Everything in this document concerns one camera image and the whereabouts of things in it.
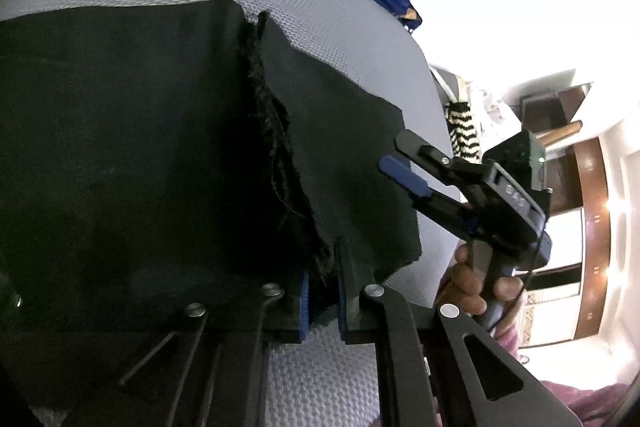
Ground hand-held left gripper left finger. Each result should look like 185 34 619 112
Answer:
117 271 311 427

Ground wooden stick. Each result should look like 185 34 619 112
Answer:
542 120 585 147

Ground brown wooden door frame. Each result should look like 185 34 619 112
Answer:
571 136 612 341

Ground person's purple clothing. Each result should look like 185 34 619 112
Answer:
539 378 635 427

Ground black white striped cloth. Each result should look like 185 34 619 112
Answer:
444 101 484 161

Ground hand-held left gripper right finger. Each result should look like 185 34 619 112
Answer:
336 236 584 427

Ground white cloth strap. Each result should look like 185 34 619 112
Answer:
429 64 471 104

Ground person's right hand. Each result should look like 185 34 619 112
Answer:
439 243 527 326

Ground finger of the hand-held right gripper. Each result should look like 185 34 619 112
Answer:
378 155 477 241
394 129 484 188

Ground black pants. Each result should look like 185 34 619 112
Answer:
0 0 424 413

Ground dark wooden cabinet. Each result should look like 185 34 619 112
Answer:
519 81 594 214

